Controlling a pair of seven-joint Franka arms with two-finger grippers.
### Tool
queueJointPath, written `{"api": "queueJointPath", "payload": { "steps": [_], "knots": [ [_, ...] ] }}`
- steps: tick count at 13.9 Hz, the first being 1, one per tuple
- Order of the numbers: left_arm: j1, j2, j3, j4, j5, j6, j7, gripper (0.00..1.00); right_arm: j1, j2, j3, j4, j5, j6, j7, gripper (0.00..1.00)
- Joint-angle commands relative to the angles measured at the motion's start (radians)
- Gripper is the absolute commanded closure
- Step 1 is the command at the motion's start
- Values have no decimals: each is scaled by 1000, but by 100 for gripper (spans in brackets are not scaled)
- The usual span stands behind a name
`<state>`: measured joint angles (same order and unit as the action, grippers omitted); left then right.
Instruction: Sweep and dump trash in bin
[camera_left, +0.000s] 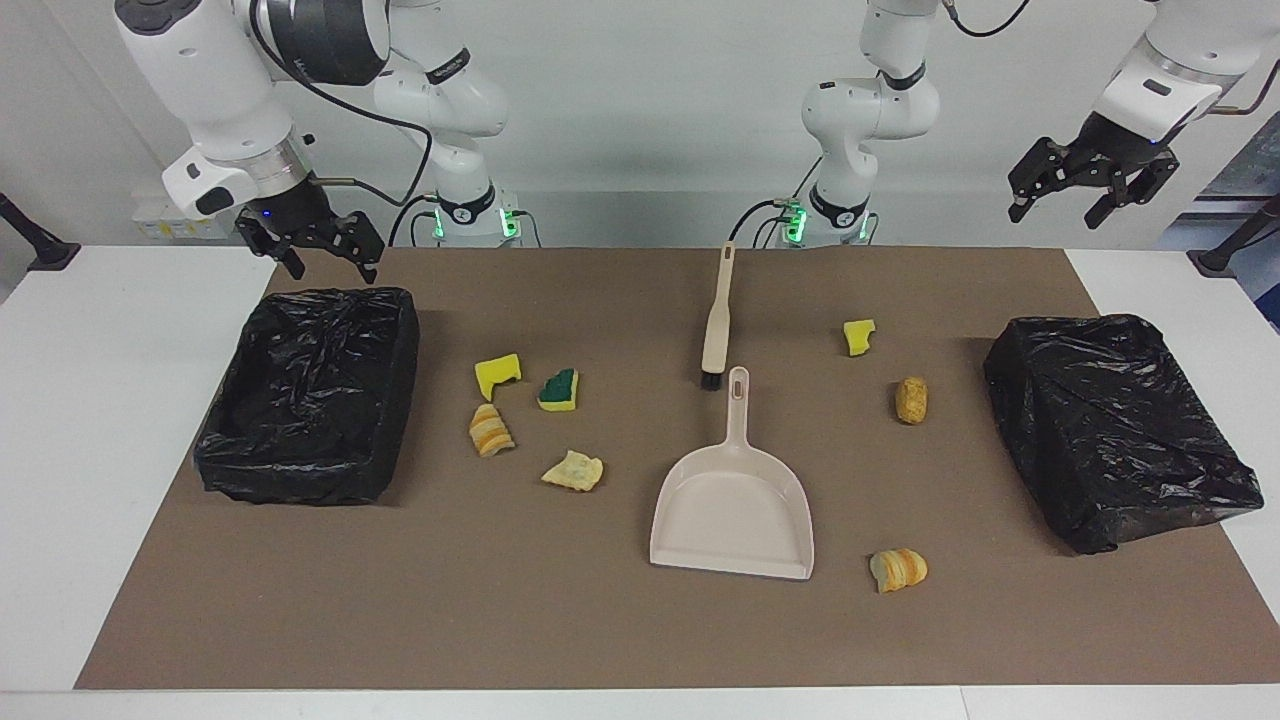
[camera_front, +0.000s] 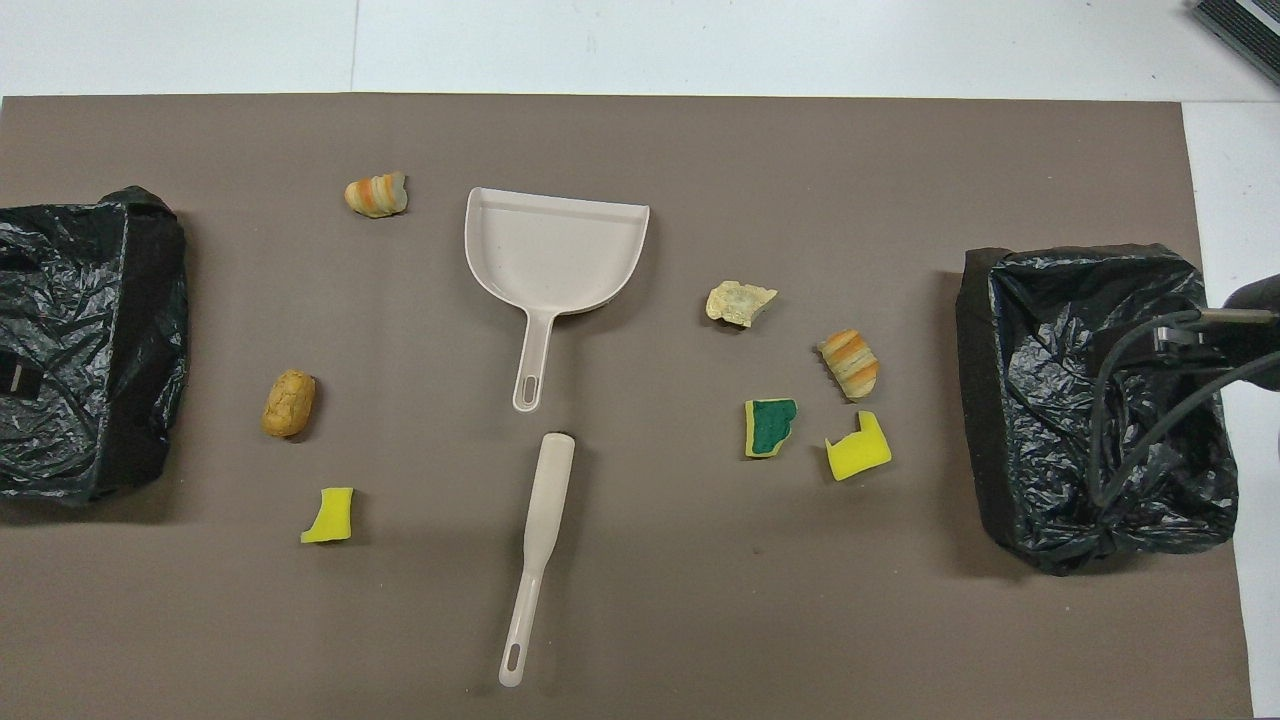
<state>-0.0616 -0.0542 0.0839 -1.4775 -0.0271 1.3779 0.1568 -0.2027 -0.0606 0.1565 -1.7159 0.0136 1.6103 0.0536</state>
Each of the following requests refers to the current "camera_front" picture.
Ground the beige plastic dustpan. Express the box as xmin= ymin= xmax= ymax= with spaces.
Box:
xmin=464 ymin=187 xmax=651 ymax=414

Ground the beige hand brush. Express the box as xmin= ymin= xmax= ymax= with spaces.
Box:
xmin=498 ymin=432 xmax=577 ymax=689

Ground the orange striped bread piece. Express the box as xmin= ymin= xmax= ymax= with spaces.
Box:
xmin=817 ymin=329 xmax=880 ymax=402
xmin=344 ymin=171 xmax=409 ymax=219

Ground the brown potato-shaped bun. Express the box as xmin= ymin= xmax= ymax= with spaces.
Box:
xmin=261 ymin=369 xmax=317 ymax=439

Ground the black bag-lined bin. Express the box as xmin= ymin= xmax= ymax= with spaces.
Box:
xmin=955 ymin=243 xmax=1239 ymax=577
xmin=0 ymin=186 xmax=189 ymax=504

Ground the pale flat bread piece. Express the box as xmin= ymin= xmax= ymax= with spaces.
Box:
xmin=706 ymin=281 xmax=779 ymax=329

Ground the green yellow sponge piece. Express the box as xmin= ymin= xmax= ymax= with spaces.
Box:
xmin=744 ymin=399 xmax=799 ymax=459

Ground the notched yellow sponge piece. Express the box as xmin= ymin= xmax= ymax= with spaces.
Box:
xmin=825 ymin=411 xmax=892 ymax=482

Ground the brown table mat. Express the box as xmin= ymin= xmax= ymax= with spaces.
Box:
xmin=0 ymin=94 xmax=1253 ymax=720

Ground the black ribbed device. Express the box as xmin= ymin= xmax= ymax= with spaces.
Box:
xmin=1192 ymin=0 xmax=1280 ymax=87

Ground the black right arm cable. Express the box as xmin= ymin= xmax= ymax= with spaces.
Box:
xmin=1088 ymin=308 xmax=1280 ymax=506

